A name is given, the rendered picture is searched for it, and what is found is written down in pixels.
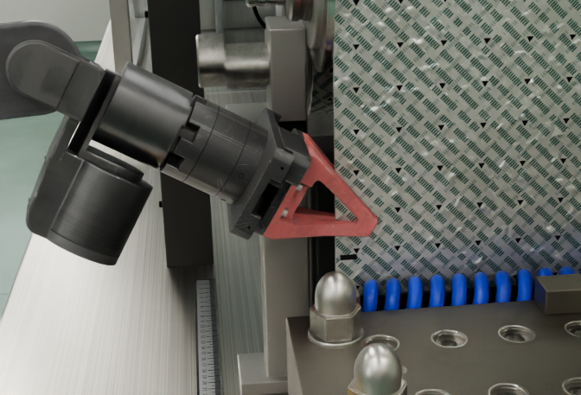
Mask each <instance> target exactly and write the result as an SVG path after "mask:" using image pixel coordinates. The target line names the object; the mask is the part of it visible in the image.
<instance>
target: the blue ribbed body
mask: <svg viewBox="0 0 581 395"><path fill-rule="evenodd" d="M566 274H575V272H574V270H573V269H572V268H571V267H570V266H564V267H562V268H561V269H560V270H559V275H566ZM540 276H553V273H552V271H551V270H550V269H549V268H541V269H540V270H539V271H538V275H537V277H540ZM515 282H516V284H513V285H511V279H510V276H509V274H508V273H507V272H506V271H498V272H497V273H495V286H489V281H488V277H487V274H485V273H483V272H477V273H476V274H475V275H474V278H473V286H474V288H467V280H466V278H465V276H464V275H463V274H461V273H456V274H455V275H454V276H453V277H452V279H451V286H452V289H449V290H446V289H445V283H444V279H443V277H441V276H440V275H434V276H433V277H431V280H430V290H425V291H424V288H423V283H422V280H421V278H419V277H411V278H410V279H409V281H408V292H402V290H401V285H400V282H399V280H398V279H397V278H395V277H392V278H389V279H388V280H387V281H386V294H380V288H379V285H378V283H377V281H375V280H373V279H368V280H367V281H366V282H365V283H364V289H363V295H360V298H361V312H369V311H381V310H394V309H418V308H430V307H443V306H456V305H468V304H481V303H504V302H518V301H530V300H534V299H533V296H534V283H533V278H532V275H531V272H530V271H528V270H527V269H521V270H519V271H517V274H516V278H515Z"/></svg>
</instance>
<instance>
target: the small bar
mask: <svg viewBox="0 0 581 395"><path fill-rule="evenodd" d="M533 299H534V301H535V302H536V303H537V304H538V305H539V307H540V309H541V310H542V311H543V313H544V314H545V315H557V314H570V313H581V273H579V274H566V275H553V276H540V277H535V283H534V296H533Z"/></svg>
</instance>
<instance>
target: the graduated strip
mask: <svg viewBox="0 0 581 395"><path fill-rule="evenodd" d="M195 340H196V379H197V395H224V392H223V378H222V366H221V353H220V329H219V317H218V303H217V291H216V278H210V279H197V280H195Z"/></svg>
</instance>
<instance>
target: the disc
mask: <svg viewBox="0 0 581 395"><path fill-rule="evenodd" d="M334 28H335V0H324V12H323V26H322V39H321V43H320V46H319V48H318V49H310V54H311V58H312V61H313V64H314V67H315V69H316V70H317V71H318V72H319V73H324V72H325V71H326V70H327V69H328V67H329V63H330V59H331V54H332V47H333V40H334Z"/></svg>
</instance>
